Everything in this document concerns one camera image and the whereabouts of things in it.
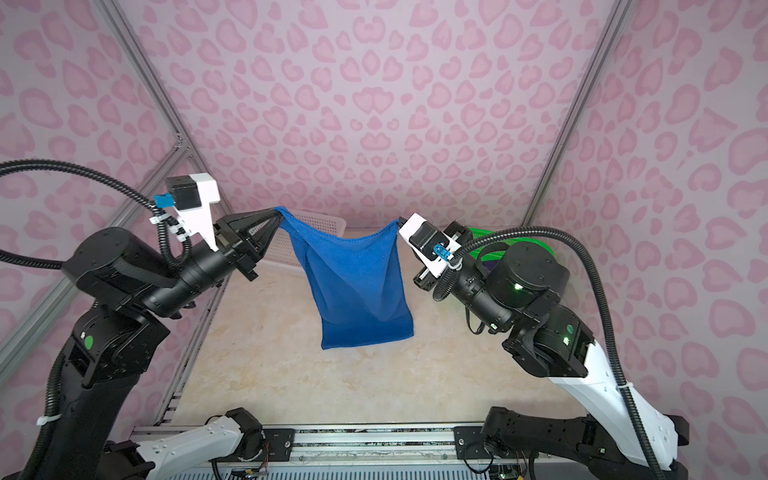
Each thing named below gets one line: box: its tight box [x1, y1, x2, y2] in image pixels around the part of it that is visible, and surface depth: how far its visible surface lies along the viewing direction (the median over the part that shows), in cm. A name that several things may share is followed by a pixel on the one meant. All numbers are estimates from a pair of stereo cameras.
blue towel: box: [274, 207, 415, 350], surface depth 62 cm
